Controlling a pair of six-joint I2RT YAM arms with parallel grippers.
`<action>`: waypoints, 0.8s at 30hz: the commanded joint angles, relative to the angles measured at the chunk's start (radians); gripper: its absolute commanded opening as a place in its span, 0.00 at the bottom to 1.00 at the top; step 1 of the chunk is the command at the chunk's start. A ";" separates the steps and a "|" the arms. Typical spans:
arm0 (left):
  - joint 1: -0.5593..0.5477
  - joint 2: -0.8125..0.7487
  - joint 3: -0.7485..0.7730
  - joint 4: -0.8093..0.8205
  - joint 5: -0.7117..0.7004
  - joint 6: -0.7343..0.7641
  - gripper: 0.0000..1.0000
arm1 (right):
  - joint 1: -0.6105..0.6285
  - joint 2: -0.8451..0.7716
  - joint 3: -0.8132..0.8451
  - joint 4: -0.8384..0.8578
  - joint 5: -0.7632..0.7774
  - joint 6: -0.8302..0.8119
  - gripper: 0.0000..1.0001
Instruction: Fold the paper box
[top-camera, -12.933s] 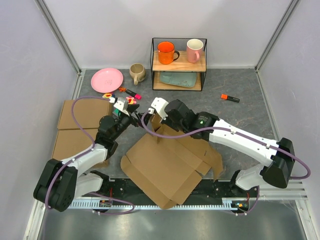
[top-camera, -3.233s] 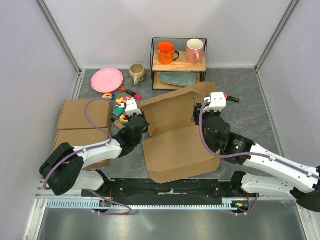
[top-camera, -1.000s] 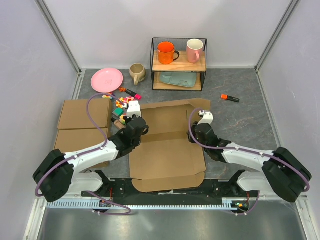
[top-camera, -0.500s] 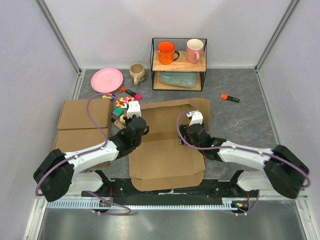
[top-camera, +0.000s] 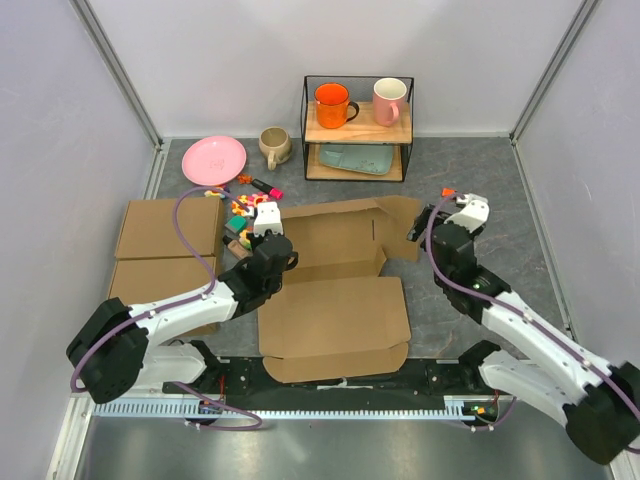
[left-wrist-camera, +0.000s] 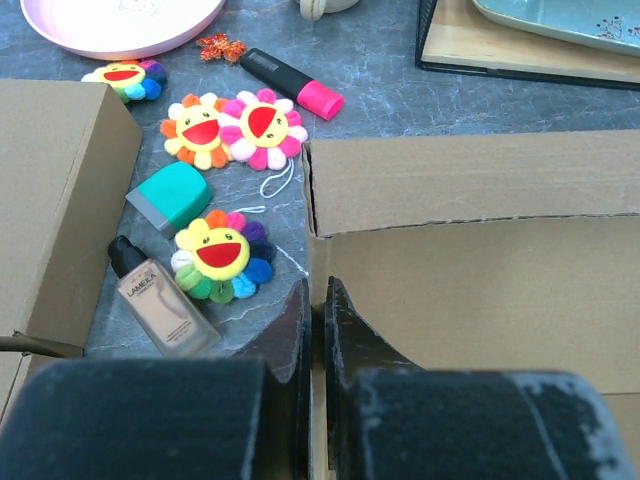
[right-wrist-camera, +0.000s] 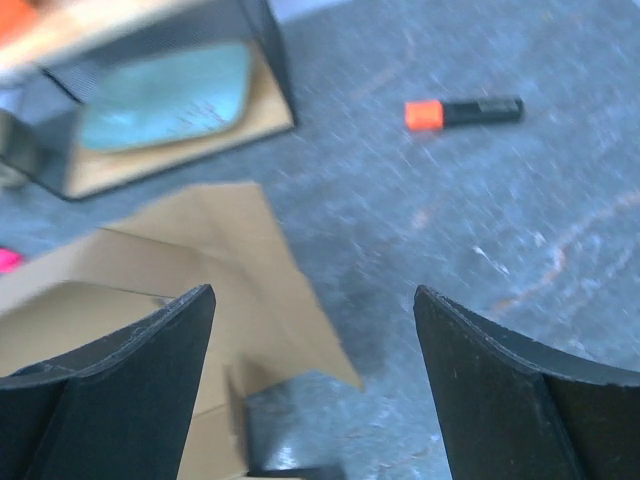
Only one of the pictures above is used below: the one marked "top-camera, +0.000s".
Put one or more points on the beige ceramic mug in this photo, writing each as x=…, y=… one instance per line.
x=275, y=145

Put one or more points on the yellow red smiley toy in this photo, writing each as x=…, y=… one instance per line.
x=221, y=191

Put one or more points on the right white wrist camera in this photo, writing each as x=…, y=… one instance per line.
x=473, y=214

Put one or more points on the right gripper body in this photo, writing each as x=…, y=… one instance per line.
x=422, y=222

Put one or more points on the grey slotted cable duct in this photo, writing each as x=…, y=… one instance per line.
x=181, y=407

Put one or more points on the teal block toy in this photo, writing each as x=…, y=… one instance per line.
x=236, y=224

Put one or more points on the pink petal smiley toy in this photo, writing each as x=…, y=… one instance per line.
x=254, y=199

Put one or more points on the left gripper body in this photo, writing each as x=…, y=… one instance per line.
x=265, y=239

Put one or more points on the folded flat cardboard box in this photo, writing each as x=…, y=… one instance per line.
x=151, y=261

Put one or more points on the pink highlighter marker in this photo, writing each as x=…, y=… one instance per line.
x=267, y=189

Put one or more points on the small orange flower toy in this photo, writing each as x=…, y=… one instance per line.
x=244, y=179

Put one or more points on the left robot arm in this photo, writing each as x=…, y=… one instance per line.
x=123, y=347

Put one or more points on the pink plastic plate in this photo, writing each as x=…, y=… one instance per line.
x=214, y=161

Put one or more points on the orange enamel mug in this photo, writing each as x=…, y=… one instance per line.
x=333, y=105

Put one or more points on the green ceramic tray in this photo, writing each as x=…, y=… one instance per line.
x=367, y=159

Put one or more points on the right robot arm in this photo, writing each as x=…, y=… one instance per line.
x=595, y=401

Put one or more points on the black wire shelf rack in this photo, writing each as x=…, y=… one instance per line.
x=363, y=130

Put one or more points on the brown cardboard box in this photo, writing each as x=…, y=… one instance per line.
x=336, y=314

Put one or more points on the pink ceramic mug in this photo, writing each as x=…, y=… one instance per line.
x=389, y=97

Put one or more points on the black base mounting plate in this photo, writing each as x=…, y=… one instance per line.
x=244, y=376

